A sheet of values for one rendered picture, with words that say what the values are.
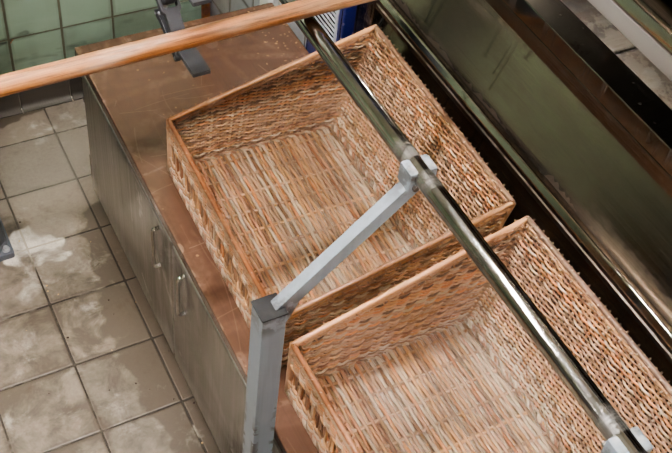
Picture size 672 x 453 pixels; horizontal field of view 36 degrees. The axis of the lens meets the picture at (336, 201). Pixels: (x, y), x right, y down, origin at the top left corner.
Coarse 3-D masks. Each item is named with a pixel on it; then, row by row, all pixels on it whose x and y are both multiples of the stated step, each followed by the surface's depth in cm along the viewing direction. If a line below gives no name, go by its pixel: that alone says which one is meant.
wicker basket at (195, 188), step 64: (320, 64) 218; (192, 128) 214; (256, 128) 223; (320, 128) 233; (448, 128) 200; (192, 192) 208; (256, 192) 218; (320, 192) 220; (384, 192) 220; (256, 256) 207; (384, 256) 210; (448, 256) 190; (320, 320) 186
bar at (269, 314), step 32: (288, 0) 168; (320, 32) 163; (352, 96) 155; (384, 128) 150; (416, 160) 146; (416, 192) 148; (448, 192) 142; (448, 224) 140; (320, 256) 151; (480, 256) 135; (288, 288) 153; (512, 288) 132; (256, 320) 154; (544, 320) 129; (256, 352) 159; (544, 352) 127; (256, 384) 164; (576, 384) 123; (256, 416) 171; (608, 416) 120; (256, 448) 179; (608, 448) 119; (640, 448) 118
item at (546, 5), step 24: (504, 0) 179; (528, 0) 173; (552, 0) 174; (528, 24) 174; (552, 24) 169; (576, 24) 170; (552, 48) 170; (576, 48) 166; (600, 48) 166; (576, 72) 166; (600, 72) 162; (624, 72) 163; (600, 96) 163; (624, 96) 159; (648, 96) 159; (624, 120) 159; (648, 120) 155; (648, 144) 156
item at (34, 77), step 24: (312, 0) 163; (336, 0) 164; (360, 0) 166; (216, 24) 157; (240, 24) 158; (264, 24) 160; (120, 48) 151; (144, 48) 152; (168, 48) 154; (24, 72) 145; (48, 72) 146; (72, 72) 148; (96, 72) 151; (0, 96) 145
